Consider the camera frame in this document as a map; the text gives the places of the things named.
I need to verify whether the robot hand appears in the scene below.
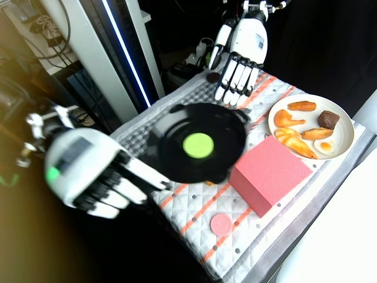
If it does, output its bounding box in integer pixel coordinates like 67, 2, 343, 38
208, 10, 269, 107
44, 127, 171, 219

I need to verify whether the black pan with green center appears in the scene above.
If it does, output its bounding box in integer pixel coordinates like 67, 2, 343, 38
147, 102, 252, 185

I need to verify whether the green round disc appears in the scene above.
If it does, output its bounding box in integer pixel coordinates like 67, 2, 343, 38
182, 132, 215, 159

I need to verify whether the pink box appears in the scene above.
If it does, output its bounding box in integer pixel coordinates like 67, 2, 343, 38
229, 134, 313, 219

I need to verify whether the white power strip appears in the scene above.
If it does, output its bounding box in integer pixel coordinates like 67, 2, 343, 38
184, 52, 207, 67

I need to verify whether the orange toy sweet potato slice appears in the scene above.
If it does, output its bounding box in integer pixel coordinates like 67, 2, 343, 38
301, 127, 334, 141
287, 100, 318, 112

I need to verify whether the orange toy shrimp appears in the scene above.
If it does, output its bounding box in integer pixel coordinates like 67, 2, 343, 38
275, 127, 319, 160

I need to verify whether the brown toy meat piece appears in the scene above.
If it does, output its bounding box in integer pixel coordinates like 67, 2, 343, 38
318, 110, 340, 130

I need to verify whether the white column with blue strip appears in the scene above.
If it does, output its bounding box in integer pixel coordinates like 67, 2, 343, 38
39, 0, 166, 119

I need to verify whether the cream round plate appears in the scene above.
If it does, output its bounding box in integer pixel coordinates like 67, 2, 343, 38
267, 94, 355, 160

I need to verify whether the toy fried egg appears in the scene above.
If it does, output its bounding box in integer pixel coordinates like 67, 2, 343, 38
313, 139, 335, 154

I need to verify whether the grey quilt with bear print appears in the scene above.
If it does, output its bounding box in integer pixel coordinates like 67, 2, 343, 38
110, 69, 369, 281

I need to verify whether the pink round disc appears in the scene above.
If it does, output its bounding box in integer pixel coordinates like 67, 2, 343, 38
210, 213, 233, 237

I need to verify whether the black cable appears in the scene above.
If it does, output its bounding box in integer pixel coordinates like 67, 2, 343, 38
29, 0, 72, 60

